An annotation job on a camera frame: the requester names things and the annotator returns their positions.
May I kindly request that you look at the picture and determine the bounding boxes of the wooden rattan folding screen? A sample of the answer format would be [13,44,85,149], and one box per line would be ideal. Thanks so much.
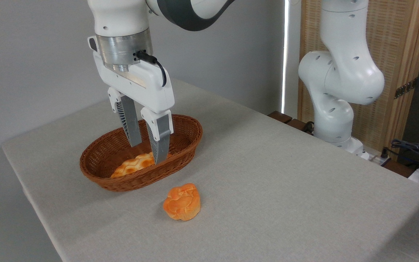
[298,0,419,161]

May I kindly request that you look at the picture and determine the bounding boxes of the blue-grey cable bundle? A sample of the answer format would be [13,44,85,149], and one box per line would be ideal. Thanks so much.
[390,139,419,165]

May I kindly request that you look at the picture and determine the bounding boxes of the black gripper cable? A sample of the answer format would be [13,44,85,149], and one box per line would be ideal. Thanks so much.
[135,50,168,87]

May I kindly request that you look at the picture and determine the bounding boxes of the braided golden bread loaf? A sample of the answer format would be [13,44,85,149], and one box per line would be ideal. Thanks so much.
[110,152,172,179]

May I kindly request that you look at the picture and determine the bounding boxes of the dark metal screen hinge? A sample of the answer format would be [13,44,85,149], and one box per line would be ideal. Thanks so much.
[394,78,418,99]

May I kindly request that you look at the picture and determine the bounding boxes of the grey tablecloth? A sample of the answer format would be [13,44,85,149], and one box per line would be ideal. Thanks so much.
[1,78,419,262]

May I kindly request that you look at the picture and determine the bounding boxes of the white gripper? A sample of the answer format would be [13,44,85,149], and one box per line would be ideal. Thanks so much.
[93,51,176,165]

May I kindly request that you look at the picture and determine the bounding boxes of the brown wicker oval basket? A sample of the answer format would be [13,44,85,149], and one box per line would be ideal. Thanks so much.
[79,114,203,192]

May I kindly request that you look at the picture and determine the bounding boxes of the round orange bread bun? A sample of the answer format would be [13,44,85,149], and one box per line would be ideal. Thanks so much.
[163,183,201,221]

